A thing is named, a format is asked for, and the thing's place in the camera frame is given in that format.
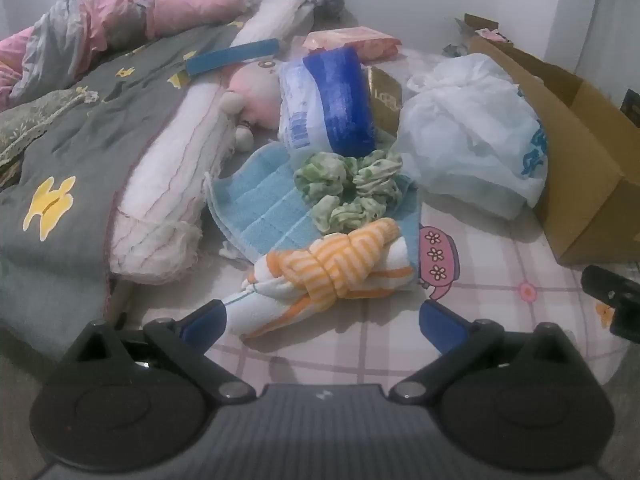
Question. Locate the light blue towel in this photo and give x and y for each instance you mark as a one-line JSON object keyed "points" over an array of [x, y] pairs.
{"points": [[260, 210]]}

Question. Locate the pink pack in small box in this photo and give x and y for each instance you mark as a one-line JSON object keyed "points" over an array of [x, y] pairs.
{"points": [[494, 36]]}

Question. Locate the green white scrunchie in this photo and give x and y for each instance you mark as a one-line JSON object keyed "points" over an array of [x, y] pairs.
{"points": [[345, 212], [320, 175], [377, 172]]}

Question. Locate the large cardboard box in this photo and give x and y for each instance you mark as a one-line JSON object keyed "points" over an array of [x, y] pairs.
{"points": [[590, 160]]}

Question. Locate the dark snack bag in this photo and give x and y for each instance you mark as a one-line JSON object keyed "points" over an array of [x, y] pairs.
{"points": [[631, 106]]}

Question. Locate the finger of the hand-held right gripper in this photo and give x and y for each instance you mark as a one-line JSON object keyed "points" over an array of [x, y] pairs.
{"points": [[607, 282]]}

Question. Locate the grey quilt with yellow ducks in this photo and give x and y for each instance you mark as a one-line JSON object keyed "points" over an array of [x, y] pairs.
{"points": [[90, 125]]}

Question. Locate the gold brown packet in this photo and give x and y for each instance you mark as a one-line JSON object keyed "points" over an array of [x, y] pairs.
{"points": [[385, 100]]}

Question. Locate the pink wet wipes pack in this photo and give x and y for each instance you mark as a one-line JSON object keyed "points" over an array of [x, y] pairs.
{"points": [[350, 37]]}

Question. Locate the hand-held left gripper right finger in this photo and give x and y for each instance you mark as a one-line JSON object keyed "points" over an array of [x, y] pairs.
{"points": [[440, 322]]}

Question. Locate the white plastic bag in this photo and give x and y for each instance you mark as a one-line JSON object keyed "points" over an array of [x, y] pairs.
{"points": [[460, 135]]}

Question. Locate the grey pillow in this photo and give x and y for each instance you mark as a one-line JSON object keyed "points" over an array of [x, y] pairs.
{"points": [[331, 2]]}

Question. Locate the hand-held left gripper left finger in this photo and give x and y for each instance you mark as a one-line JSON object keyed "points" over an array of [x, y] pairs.
{"points": [[205, 317]]}

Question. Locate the blue white tissue pack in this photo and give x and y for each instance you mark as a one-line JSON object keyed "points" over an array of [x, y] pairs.
{"points": [[330, 100]]}

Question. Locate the pink plush doll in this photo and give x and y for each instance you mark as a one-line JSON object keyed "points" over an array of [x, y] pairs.
{"points": [[255, 95]]}

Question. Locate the orange striped knotted towel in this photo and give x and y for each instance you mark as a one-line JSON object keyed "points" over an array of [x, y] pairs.
{"points": [[345, 260]]}

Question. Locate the pink grey blanket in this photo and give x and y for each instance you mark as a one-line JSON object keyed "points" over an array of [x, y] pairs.
{"points": [[165, 175], [120, 5]]}

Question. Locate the small cardboard box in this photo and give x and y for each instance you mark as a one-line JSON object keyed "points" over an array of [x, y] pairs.
{"points": [[475, 22]]}

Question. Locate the olive floral blanket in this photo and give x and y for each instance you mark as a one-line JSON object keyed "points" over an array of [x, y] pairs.
{"points": [[30, 120]]}

